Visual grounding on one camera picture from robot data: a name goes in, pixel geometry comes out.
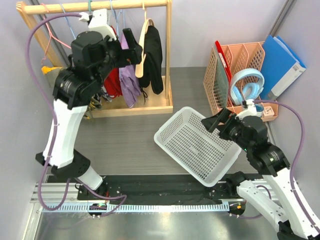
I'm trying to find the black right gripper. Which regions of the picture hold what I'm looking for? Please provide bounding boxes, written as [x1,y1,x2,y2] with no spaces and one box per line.
[201,107,252,152]

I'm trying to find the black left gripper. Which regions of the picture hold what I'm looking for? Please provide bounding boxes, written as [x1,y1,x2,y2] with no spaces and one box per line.
[93,28,142,86]

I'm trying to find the beige wooden hanger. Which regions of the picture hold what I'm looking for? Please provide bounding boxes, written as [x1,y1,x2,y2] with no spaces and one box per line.
[135,0,154,78]

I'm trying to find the black trousers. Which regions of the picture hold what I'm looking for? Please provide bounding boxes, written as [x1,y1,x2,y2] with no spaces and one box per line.
[138,25,164,95]

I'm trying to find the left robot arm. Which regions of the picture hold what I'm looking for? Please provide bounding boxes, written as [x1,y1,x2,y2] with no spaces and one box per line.
[35,28,142,200]

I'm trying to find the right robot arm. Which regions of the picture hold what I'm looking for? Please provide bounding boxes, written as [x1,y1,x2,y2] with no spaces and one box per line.
[201,108,320,240]

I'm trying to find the white plastic mesh basket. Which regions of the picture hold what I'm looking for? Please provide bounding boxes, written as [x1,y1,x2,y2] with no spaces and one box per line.
[153,106,242,187]

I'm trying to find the purple garment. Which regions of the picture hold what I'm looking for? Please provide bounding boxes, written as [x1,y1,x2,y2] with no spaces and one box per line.
[118,32,142,109]

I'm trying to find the light blue headphones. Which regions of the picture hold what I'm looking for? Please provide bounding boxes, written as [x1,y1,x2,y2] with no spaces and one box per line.
[229,68,265,106]

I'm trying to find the red garment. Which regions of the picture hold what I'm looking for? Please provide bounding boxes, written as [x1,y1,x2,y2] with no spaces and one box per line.
[103,68,123,99]

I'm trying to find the wooden clothes rack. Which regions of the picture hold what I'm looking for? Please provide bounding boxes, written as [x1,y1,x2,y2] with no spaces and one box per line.
[16,0,174,119]

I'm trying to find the red folder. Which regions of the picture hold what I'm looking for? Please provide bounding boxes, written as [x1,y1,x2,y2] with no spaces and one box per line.
[215,40,232,83]

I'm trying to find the peach plastic file organizer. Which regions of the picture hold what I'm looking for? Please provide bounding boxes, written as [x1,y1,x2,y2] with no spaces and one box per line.
[203,42,265,115]

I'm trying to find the camouflage garment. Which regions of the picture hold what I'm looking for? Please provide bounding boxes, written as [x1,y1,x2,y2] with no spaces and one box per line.
[41,66,65,89]

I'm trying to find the blue binder folder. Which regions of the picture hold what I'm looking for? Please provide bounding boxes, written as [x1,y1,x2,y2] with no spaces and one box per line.
[259,35,306,101]

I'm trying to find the light blue wire hanger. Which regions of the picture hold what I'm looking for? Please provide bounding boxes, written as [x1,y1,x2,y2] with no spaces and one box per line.
[109,0,126,37]

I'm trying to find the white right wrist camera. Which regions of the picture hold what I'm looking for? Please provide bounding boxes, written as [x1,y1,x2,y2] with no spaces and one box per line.
[236,99,264,120]

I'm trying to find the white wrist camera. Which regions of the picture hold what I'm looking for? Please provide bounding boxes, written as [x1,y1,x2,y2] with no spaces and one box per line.
[79,8,117,41]
[236,99,264,120]

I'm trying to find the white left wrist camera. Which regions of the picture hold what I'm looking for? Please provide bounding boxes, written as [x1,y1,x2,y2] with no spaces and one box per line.
[79,8,117,41]

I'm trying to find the pink wire hanger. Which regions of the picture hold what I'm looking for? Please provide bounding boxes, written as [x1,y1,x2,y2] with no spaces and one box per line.
[40,0,73,67]

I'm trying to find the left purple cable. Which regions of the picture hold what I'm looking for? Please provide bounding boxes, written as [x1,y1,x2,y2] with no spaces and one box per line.
[26,12,128,218]

